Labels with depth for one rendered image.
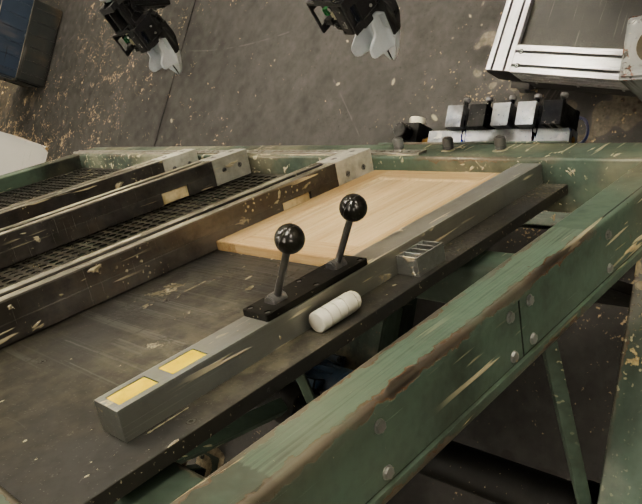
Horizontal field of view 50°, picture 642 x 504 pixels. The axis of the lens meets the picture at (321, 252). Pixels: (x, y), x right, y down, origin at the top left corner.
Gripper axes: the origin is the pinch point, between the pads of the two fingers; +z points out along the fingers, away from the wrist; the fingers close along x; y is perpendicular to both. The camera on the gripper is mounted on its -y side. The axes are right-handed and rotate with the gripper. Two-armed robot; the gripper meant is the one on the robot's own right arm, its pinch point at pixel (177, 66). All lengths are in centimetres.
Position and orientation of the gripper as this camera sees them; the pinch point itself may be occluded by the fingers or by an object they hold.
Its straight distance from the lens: 162.0
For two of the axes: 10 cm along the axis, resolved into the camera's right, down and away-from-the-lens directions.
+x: 8.2, -0.1, -5.7
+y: -3.6, 7.7, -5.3
